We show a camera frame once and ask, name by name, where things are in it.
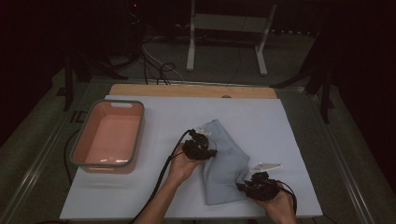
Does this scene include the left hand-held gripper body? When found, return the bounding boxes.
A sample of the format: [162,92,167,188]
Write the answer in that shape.
[181,124,213,161]

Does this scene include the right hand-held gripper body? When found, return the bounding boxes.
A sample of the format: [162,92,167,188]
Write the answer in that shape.
[244,161,284,202]

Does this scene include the light blue shirt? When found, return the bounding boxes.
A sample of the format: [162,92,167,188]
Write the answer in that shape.
[199,119,251,206]

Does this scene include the pink plastic basket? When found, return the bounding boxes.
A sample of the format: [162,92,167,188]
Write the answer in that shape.
[69,99,146,175]

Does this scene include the person's left hand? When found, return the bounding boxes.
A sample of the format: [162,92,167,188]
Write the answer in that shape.
[167,151,204,189]

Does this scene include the person's right hand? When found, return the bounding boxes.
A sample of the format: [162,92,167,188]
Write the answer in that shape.
[253,182,296,224]

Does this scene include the white table cover sheet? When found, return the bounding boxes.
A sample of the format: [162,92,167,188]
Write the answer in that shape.
[59,94,324,220]

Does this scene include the white metal stand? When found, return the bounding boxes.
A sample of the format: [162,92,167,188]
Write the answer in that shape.
[186,0,278,77]

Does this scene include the black stand legs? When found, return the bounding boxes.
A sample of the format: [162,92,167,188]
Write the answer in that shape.
[270,31,335,124]
[64,52,129,112]

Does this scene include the right hand-held gripper cable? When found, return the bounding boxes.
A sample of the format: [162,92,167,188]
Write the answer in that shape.
[275,179,299,216]

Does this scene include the hand-held gripper cable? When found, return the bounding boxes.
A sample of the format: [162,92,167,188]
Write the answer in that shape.
[128,129,192,224]
[275,179,299,216]

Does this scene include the left hand-held gripper cable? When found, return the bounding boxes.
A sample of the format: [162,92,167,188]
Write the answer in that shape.
[128,129,192,224]

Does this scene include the looped black floor cable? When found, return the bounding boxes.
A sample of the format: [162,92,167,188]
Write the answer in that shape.
[141,50,177,86]

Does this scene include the thin black floor cable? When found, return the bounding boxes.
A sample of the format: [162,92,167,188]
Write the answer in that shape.
[227,46,244,85]

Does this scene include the white floor cable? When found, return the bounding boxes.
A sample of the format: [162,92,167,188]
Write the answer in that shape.
[141,45,186,83]

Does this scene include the dark floor bracket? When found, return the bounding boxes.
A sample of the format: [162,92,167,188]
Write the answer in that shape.
[70,110,87,124]

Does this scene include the black floor cable beside table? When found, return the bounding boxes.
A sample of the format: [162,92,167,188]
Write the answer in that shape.
[64,128,81,185]

